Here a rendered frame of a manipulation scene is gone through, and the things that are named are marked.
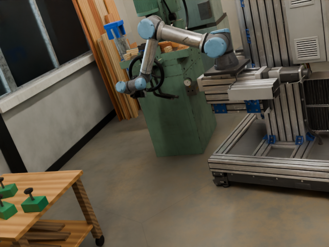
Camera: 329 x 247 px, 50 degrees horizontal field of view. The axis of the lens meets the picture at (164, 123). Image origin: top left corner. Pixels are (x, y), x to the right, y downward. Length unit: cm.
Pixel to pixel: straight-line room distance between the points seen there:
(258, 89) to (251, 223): 77
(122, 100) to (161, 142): 131
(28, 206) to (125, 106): 260
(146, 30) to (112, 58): 210
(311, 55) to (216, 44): 53
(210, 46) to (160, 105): 103
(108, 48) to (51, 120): 111
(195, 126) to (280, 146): 79
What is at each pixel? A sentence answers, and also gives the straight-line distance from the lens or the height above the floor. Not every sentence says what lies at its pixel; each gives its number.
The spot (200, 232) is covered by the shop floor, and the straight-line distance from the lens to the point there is 222.
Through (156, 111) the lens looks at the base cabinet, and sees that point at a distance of 298.
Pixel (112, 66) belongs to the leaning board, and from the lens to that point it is 423.
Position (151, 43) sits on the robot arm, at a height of 106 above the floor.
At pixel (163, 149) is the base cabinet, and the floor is 7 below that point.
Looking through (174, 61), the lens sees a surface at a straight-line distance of 278.
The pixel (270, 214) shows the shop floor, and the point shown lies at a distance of 224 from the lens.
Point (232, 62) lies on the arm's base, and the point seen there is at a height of 84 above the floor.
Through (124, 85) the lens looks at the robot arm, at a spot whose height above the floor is 85.
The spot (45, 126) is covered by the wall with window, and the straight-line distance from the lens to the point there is 360.
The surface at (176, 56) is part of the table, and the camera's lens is 276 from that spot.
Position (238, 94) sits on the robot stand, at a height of 70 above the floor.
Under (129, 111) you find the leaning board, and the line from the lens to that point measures 437.
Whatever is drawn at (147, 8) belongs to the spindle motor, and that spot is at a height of 125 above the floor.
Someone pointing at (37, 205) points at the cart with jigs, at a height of 57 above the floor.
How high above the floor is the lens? 139
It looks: 21 degrees down
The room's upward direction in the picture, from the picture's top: 16 degrees counter-clockwise
